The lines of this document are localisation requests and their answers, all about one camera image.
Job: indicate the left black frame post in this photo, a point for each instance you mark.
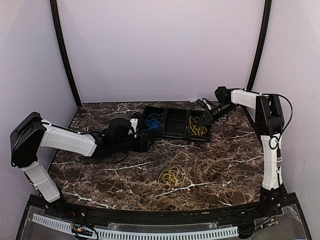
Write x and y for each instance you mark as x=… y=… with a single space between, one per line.
x=63 y=52

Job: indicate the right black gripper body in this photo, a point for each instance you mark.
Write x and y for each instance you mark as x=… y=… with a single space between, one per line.
x=224 y=108

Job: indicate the white slotted cable duct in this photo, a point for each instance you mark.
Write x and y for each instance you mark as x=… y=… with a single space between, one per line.
x=121 y=231

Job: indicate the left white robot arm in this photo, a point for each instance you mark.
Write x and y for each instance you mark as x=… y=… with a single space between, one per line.
x=34 y=132

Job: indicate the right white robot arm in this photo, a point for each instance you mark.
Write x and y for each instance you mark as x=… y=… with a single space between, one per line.
x=268 y=123

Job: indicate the black frame post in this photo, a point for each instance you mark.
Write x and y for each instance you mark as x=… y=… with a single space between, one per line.
x=63 y=52
x=260 y=44

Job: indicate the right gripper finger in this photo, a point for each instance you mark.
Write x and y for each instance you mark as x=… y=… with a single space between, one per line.
x=206 y=122
x=205 y=115

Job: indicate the right black frame post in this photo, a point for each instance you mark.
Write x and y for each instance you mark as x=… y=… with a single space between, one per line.
x=260 y=44

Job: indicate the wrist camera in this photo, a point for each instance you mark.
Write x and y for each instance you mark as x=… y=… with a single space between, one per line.
x=204 y=103
x=135 y=120

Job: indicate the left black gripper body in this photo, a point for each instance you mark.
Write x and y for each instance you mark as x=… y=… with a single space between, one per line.
x=122 y=146

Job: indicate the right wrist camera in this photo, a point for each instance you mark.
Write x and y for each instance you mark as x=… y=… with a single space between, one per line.
x=204 y=103

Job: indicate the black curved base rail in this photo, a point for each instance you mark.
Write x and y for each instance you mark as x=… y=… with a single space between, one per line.
x=97 y=216

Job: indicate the black three-compartment bin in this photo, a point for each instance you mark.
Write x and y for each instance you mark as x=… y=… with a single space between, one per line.
x=172 y=123

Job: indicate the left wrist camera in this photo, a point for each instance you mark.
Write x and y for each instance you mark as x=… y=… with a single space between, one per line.
x=135 y=120

